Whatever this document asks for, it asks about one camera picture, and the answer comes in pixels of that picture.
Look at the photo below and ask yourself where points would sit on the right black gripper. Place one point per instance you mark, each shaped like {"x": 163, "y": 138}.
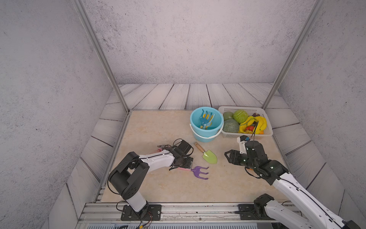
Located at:
{"x": 234, "y": 155}

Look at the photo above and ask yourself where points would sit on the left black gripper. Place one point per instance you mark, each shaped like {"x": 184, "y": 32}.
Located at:
{"x": 189, "y": 163}

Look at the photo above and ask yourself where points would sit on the purple rake pink handle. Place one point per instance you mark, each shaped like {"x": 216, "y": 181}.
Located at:
{"x": 197, "y": 171}

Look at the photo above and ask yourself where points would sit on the yellow toy shovel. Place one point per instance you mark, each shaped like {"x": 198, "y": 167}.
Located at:
{"x": 210, "y": 121}

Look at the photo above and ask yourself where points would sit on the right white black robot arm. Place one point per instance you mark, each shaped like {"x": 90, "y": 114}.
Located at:
{"x": 318, "y": 216}

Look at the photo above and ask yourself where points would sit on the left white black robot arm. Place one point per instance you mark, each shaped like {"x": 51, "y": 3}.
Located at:
{"x": 128, "y": 176}

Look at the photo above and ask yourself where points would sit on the pink spray bottle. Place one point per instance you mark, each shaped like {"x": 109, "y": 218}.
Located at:
{"x": 164, "y": 148}

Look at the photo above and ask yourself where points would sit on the light blue plastic bucket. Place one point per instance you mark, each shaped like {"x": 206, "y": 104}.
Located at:
{"x": 199, "y": 117}

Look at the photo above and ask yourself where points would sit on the dark green melon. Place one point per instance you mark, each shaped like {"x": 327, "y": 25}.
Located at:
{"x": 231, "y": 126}

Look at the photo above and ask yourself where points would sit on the green cabbage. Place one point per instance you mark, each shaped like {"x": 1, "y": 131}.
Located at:
{"x": 240, "y": 116}

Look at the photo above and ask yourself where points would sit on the light green round fruit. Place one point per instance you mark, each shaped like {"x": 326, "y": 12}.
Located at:
{"x": 228, "y": 115}

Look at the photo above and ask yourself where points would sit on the yellow banana bunch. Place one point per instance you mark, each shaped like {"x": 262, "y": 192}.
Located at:
{"x": 259, "y": 123}

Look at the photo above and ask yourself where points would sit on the white plastic basket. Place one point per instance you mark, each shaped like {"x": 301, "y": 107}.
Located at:
{"x": 252, "y": 111}

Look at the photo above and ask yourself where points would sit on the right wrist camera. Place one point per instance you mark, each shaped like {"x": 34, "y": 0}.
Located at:
{"x": 242, "y": 140}

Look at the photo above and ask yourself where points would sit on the green trowel wooden handle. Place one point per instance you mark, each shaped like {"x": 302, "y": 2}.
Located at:
{"x": 208, "y": 156}

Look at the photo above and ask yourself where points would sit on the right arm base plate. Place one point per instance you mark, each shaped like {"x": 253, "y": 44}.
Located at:
{"x": 252, "y": 212}

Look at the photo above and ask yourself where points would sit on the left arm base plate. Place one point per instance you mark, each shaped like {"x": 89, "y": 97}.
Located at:
{"x": 150, "y": 212}

